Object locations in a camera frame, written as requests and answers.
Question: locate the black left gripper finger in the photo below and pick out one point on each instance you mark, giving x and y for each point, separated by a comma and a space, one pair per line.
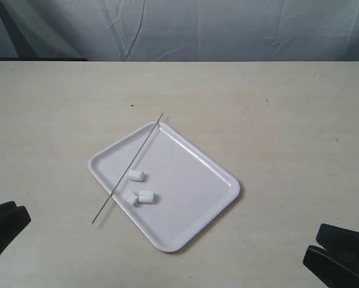
10, 231
6, 211

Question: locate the thin metal skewer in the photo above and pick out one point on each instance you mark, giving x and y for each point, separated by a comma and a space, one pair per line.
127, 168

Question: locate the grey wrinkled backdrop cloth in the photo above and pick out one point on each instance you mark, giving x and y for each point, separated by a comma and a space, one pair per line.
180, 30

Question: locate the white rectangular plastic tray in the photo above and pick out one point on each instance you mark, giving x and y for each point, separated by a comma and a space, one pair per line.
190, 188

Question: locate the white marshmallow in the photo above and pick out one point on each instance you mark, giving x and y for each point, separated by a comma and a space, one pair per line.
146, 196
130, 198
135, 175

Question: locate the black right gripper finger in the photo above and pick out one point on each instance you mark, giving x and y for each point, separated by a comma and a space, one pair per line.
338, 240
332, 270

